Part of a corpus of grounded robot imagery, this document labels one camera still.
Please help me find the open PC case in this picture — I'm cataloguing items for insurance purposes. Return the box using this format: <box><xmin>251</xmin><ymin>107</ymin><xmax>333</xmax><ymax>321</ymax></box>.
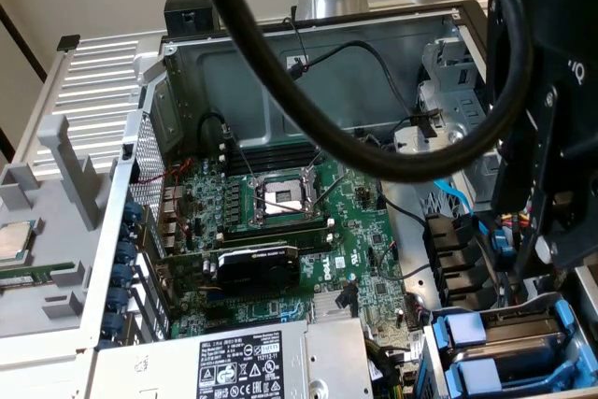
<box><xmin>77</xmin><ymin>0</ymin><xmax>598</xmax><ymax>399</ymax></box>

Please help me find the black looped wire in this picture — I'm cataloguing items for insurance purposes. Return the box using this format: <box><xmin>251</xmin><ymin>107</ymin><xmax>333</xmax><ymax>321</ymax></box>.
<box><xmin>198</xmin><ymin>111</ymin><xmax>235</xmax><ymax>143</ymax></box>

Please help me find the grey parts rack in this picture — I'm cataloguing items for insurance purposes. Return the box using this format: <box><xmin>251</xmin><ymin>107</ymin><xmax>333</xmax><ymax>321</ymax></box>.
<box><xmin>0</xmin><ymin>113</ymin><xmax>119</xmax><ymax>339</ymax></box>

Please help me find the silver CPU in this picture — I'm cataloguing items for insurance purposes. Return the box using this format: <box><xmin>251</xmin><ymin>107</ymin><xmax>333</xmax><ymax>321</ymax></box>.
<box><xmin>0</xmin><ymin>220</ymin><xmax>37</xmax><ymax>263</ymax></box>

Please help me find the silver drive cage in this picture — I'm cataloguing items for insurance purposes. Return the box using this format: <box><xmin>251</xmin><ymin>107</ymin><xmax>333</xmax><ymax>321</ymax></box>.
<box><xmin>415</xmin><ymin>36</ymin><xmax>504</xmax><ymax>207</ymax></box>

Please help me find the grey disk bay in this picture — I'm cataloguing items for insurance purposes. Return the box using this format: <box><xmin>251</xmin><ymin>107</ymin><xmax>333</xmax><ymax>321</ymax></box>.
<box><xmin>422</xmin><ymin>267</ymin><xmax>598</xmax><ymax>399</ymax></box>

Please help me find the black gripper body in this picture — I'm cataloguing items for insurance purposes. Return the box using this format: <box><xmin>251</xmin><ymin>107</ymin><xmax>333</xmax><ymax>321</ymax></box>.
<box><xmin>488</xmin><ymin>0</ymin><xmax>598</xmax><ymax>185</ymax></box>

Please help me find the yellow red disk power wire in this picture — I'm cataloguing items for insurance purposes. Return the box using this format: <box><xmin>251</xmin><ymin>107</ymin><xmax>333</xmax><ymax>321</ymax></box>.
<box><xmin>500</xmin><ymin>211</ymin><xmax>534</xmax><ymax>232</ymax></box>

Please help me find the green motherboard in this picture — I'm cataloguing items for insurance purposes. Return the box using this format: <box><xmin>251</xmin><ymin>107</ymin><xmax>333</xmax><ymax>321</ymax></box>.
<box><xmin>158</xmin><ymin>132</ymin><xmax>424</xmax><ymax>372</ymax></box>

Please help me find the silver heat sink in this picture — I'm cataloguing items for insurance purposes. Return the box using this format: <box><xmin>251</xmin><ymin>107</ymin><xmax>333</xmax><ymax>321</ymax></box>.
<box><xmin>311</xmin><ymin>289</ymin><xmax>359</xmax><ymax>323</ymax></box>

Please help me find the black expansion slot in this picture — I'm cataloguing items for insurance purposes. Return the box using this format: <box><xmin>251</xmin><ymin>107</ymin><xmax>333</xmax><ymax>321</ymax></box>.
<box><xmin>203</xmin><ymin>306</ymin><xmax>242</xmax><ymax>323</ymax></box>

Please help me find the black box bracket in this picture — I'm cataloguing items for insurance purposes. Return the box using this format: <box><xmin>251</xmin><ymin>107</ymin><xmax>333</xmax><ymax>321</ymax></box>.
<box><xmin>164</xmin><ymin>0</ymin><xmax>221</xmax><ymax>36</ymax></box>

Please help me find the metal socket cover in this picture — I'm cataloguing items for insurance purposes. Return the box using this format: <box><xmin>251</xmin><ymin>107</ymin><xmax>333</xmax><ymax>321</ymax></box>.
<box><xmin>301</xmin><ymin>165</ymin><xmax>324</xmax><ymax>207</ymax></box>

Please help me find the green RAM stick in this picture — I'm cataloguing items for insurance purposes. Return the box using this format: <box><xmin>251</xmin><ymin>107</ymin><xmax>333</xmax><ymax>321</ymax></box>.
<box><xmin>0</xmin><ymin>262</ymin><xmax>77</xmax><ymax>289</ymax></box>

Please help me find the blue data wire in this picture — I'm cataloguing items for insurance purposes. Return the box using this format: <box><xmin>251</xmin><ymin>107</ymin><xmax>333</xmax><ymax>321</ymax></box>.
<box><xmin>433</xmin><ymin>178</ymin><xmax>478</xmax><ymax>219</ymax></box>

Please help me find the black plastic shroud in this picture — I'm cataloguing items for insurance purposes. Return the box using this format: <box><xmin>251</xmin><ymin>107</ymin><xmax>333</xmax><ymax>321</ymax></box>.
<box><xmin>422</xmin><ymin>214</ymin><xmax>504</xmax><ymax>311</ymax></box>

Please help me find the metal locking lever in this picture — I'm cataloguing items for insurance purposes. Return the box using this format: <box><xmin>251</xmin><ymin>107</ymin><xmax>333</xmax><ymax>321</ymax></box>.
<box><xmin>315</xmin><ymin>168</ymin><xmax>351</xmax><ymax>212</ymax></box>
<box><xmin>307</xmin><ymin>149</ymin><xmax>331</xmax><ymax>171</ymax></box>
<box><xmin>221</xmin><ymin>123</ymin><xmax>257</xmax><ymax>183</ymax></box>

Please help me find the black plug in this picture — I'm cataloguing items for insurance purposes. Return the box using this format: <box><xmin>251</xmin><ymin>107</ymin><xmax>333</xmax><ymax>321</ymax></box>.
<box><xmin>336</xmin><ymin>282</ymin><xmax>360</xmax><ymax>319</ymax></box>

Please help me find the CPU socket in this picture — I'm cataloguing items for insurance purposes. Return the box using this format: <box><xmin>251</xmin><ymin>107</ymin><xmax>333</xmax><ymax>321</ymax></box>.
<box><xmin>247</xmin><ymin>167</ymin><xmax>328</xmax><ymax>228</ymax></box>

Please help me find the silver power supply with label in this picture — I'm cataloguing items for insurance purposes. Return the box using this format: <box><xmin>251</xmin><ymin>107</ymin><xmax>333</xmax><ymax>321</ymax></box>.
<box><xmin>91</xmin><ymin>319</ymin><xmax>375</xmax><ymax>399</ymax></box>

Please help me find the blue plastic latch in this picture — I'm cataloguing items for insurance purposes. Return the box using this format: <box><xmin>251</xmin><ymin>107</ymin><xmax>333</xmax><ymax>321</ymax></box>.
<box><xmin>492</xmin><ymin>225</ymin><xmax>514</xmax><ymax>258</ymax></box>

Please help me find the hard disk with blue bracket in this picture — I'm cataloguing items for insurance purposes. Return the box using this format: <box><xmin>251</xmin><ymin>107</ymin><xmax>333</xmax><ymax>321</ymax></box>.
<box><xmin>432</xmin><ymin>300</ymin><xmax>580</xmax><ymax>356</ymax></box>
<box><xmin>443</xmin><ymin>331</ymin><xmax>591</xmax><ymax>395</ymax></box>

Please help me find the black RAM slot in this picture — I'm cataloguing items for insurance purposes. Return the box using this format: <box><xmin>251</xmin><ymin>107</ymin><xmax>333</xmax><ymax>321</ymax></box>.
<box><xmin>218</xmin><ymin>144</ymin><xmax>324</xmax><ymax>175</ymax></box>
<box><xmin>219</xmin><ymin>228</ymin><xmax>335</xmax><ymax>253</ymax></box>
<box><xmin>219</xmin><ymin>216</ymin><xmax>335</xmax><ymax>239</ymax></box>
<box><xmin>218</xmin><ymin>136</ymin><xmax>319</xmax><ymax>162</ymax></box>

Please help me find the black graphics card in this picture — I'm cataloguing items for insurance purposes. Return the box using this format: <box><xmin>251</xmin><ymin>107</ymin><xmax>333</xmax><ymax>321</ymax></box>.
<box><xmin>156</xmin><ymin>243</ymin><xmax>301</xmax><ymax>296</ymax></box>

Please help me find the black wire with connector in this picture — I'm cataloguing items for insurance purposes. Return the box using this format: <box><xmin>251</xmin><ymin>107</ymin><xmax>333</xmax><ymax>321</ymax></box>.
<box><xmin>288</xmin><ymin>40</ymin><xmax>443</xmax><ymax>138</ymax></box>

